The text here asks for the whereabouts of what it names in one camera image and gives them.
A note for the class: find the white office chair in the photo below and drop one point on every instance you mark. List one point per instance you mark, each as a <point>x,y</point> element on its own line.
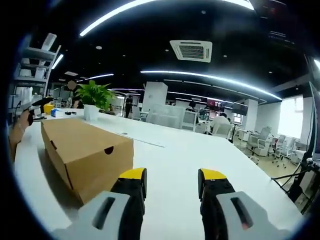
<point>258,143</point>
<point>285,147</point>

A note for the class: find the black small object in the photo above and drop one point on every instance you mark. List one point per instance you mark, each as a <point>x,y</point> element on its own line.
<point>70,113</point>

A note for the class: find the black monitor stand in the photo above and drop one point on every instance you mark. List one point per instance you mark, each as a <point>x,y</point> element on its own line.
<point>303,172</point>

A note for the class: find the ceiling air conditioner vent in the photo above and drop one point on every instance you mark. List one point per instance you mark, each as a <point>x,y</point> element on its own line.
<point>191,50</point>

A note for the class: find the brown cardboard shoe box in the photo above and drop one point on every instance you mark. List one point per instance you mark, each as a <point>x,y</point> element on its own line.
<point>82,147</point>

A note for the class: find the grey metal shelf rack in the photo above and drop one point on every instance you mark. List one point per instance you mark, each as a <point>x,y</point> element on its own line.
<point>33,65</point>

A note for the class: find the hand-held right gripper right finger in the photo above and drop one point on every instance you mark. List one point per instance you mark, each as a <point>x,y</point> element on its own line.
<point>220,200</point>

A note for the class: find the green potted plant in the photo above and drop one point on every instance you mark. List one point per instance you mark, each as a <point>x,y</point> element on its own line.
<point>93,95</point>

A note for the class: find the white plant pot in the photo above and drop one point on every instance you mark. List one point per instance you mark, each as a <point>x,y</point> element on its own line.
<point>91,112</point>

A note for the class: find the yellow box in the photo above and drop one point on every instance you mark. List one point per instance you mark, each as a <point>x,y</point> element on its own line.
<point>48,108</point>

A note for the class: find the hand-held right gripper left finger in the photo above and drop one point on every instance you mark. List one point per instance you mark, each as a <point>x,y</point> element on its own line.
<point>122,200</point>

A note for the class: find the white partition screen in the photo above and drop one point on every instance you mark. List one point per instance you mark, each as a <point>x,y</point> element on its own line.
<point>165,113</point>

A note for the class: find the blue small box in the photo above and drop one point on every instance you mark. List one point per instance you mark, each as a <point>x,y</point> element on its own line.
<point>54,112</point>

